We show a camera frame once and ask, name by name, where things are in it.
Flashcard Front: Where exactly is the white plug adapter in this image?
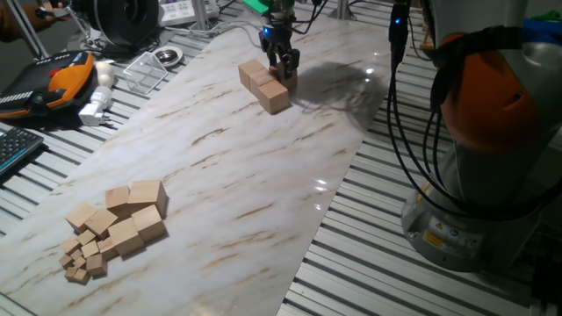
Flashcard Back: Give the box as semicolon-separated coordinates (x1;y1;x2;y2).
78;85;115;128

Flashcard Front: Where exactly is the orange black teach pendant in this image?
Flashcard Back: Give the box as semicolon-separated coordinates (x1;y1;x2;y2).
0;50;97;120

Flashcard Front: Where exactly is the small wooden cube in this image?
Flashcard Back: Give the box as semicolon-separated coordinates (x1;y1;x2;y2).
60;235;83;255
97;236;120;262
81;240;101;259
85;253;109;278
76;228;97;247

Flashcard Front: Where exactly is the large wooden cube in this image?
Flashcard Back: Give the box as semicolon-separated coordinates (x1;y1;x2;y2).
104;184;132;219
249;68;279;96
127;179;169;219
268;61;299;92
237;58;267;91
256;79;292;116

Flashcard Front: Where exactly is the white power strip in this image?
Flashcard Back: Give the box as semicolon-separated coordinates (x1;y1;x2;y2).
156;0;220;28

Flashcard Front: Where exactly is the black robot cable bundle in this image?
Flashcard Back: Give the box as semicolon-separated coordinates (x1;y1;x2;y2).
289;0;562;220

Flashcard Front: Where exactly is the black handheld controller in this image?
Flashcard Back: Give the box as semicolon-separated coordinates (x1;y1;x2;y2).
34;0;75;18

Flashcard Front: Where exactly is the white egg shaped object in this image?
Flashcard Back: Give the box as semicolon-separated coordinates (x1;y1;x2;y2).
95;61;116;90

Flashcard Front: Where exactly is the clear plastic box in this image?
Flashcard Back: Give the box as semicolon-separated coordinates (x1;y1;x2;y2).
123;51;169;96

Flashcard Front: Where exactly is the medium wooden cube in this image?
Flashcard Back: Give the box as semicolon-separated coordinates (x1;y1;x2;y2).
131;204;169;244
65;201;98;233
107;217;147;258
83;207;119;241

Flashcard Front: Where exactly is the green cloth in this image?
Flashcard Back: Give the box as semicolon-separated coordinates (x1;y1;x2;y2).
530;9;562;23

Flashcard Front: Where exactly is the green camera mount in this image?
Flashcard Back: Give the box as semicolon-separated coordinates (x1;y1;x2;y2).
242;0;296;17

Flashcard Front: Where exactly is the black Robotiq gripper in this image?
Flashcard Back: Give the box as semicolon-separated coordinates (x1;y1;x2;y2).
258;18;302;81

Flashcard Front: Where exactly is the blue bag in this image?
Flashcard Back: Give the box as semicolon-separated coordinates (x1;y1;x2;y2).
522;17;562;45

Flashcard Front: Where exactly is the person left hand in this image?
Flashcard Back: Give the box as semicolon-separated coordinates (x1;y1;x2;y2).
37;1;72;25

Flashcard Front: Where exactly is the marble pattern board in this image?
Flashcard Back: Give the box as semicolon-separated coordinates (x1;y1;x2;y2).
0;0;410;316

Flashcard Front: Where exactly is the person left forearm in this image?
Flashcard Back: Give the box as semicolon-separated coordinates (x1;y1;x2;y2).
0;4;45;44

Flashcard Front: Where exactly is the wooden rack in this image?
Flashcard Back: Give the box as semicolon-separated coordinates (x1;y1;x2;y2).
418;19;436;52

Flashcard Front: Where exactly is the black filament spool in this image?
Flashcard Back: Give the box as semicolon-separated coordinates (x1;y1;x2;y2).
72;0;161;50

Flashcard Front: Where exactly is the black computer keyboard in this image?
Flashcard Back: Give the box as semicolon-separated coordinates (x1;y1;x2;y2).
0;126;46;177

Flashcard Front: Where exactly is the aluminium frame post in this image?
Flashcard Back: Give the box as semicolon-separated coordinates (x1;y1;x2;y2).
191;0;210;31
2;0;49;61
328;0;357;21

